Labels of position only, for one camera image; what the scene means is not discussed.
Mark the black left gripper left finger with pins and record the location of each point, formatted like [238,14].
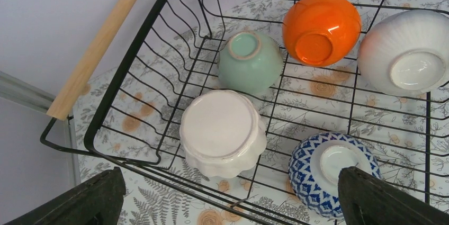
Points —
[97,200]

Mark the white ribbed bowl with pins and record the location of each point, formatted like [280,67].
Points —
[406,53]

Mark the floral table mat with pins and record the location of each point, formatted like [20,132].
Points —
[315,118]

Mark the wooden rack handle far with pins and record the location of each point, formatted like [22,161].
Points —
[68,95]

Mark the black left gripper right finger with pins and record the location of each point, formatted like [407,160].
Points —
[365,199]

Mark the mint green bowl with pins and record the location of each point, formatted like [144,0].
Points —
[249,61]

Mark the aluminium frame post left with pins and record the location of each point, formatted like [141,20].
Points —
[23,121]

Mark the orange glossy bowl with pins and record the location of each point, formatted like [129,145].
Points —
[319,33]

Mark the white scalloped bowl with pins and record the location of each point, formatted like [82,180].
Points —
[222,134]

